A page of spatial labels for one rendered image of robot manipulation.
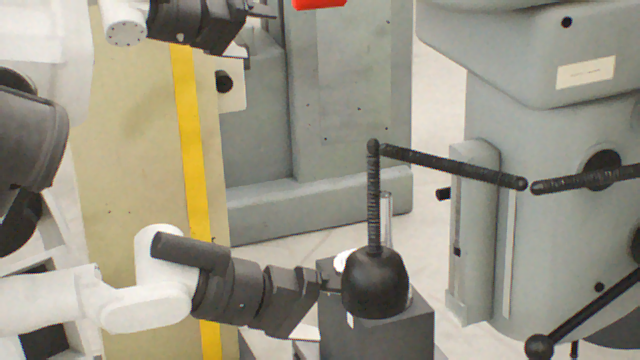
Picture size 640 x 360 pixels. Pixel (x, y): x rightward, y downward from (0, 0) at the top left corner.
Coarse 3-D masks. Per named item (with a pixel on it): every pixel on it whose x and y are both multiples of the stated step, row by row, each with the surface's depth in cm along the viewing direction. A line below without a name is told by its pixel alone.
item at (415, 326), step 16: (336, 256) 167; (336, 272) 163; (320, 304) 170; (336, 304) 161; (416, 304) 155; (320, 320) 172; (336, 320) 163; (352, 320) 154; (368, 320) 151; (384, 320) 151; (400, 320) 151; (416, 320) 153; (432, 320) 154; (320, 336) 174; (336, 336) 164; (352, 336) 156; (368, 336) 150; (384, 336) 152; (400, 336) 153; (416, 336) 154; (432, 336) 155; (336, 352) 166; (352, 352) 158; (368, 352) 152; (384, 352) 153; (400, 352) 154; (416, 352) 155; (432, 352) 157
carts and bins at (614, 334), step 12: (636, 312) 316; (612, 324) 319; (624, 324) 318; (636, 324) 318; (588, 336) 326; (600, 336) 323; (612, 336) 322; (624, 336) 321; (636, 336) 321; (612, 348) 324; (624, 348) 323; (636, 348) 323
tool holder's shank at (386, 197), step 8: (384, 192) 148; (384, 200) 147; (392, 200) 148; (384, 208) 147; (392, 208) 148; (384, 216) 148; (392, 216) 149; (384, 224) 149; (392, 224) 150; (384, 232) 149; (392, 232) 150; (384, 240) 150; (392, 240) 151; (392, 248) 151
